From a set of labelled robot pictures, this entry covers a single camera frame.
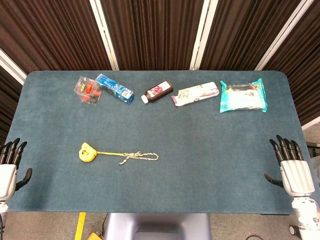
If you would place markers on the yellow tape measure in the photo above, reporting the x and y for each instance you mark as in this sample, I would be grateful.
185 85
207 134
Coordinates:
87 153

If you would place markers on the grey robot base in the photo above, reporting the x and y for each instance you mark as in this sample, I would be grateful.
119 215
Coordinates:
157 226

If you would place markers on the blue rectangular carton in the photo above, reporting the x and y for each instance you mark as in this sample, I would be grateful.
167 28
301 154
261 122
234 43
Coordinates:
115 88

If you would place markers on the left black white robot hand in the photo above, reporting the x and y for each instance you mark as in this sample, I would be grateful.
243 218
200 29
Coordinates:
7 177

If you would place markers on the orange floor object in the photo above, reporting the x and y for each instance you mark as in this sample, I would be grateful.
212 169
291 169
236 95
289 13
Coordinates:
95 236

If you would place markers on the brown bottle with white cap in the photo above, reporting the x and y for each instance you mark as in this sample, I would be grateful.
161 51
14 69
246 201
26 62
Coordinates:
158 91

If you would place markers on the black metal frame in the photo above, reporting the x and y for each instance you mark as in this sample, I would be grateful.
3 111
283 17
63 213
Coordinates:
314 149

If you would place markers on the teal wet wipes pack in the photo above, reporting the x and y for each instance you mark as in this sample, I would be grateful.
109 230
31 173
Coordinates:
242 97

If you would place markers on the clear box with red parts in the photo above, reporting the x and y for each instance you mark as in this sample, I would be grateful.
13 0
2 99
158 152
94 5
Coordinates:
88 92

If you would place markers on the white floral tube pack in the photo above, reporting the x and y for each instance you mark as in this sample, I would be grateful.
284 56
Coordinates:
196 94

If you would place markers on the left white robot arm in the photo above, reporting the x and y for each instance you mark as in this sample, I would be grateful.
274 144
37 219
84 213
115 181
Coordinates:
3 208

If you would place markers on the blue felt table cover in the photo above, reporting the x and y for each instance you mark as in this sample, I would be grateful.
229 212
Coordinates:
160 180

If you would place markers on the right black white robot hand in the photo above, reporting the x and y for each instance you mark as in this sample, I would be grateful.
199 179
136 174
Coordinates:
297 177

